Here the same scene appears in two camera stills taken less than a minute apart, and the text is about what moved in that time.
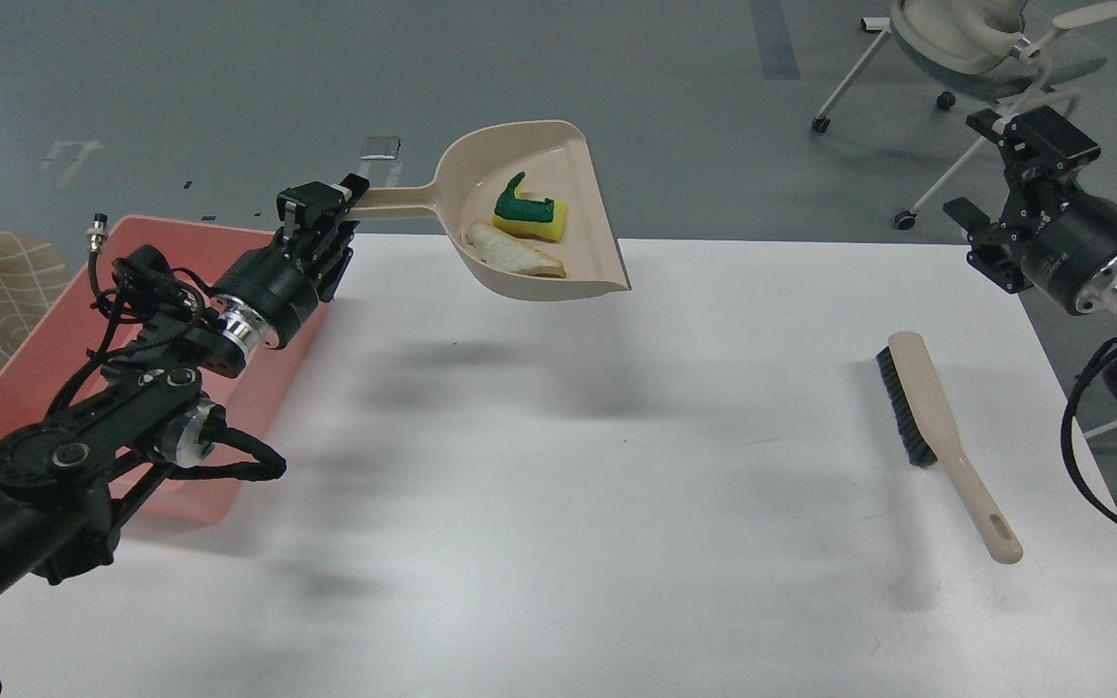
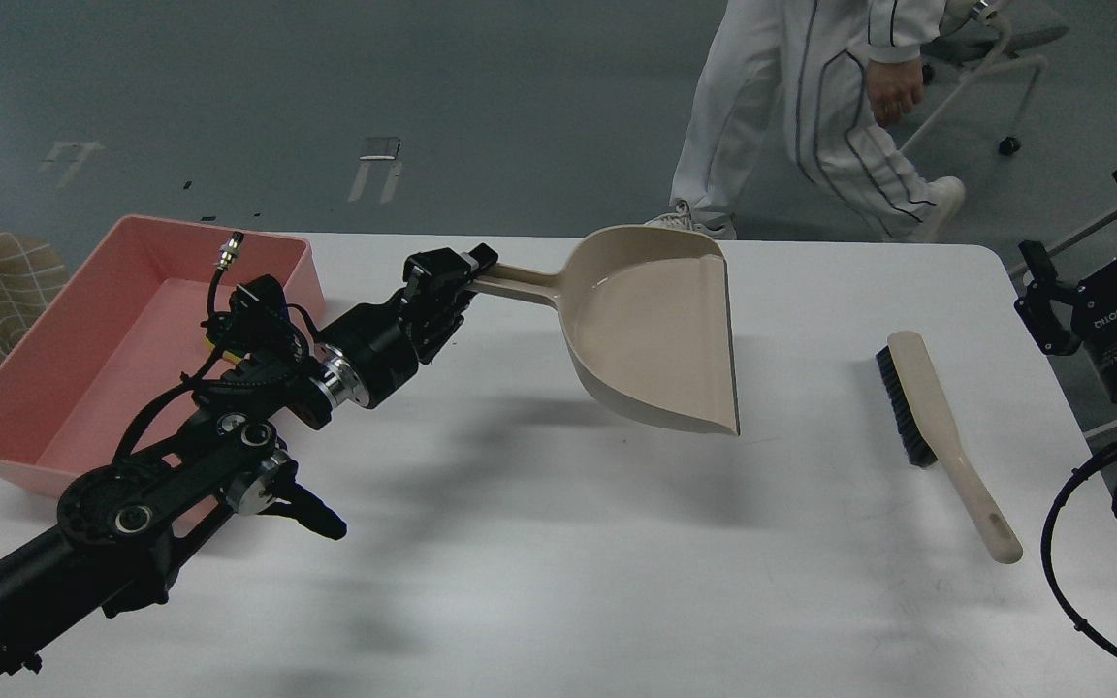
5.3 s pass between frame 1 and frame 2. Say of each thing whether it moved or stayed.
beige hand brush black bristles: stayed
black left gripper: moved
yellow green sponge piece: moved
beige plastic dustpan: moved
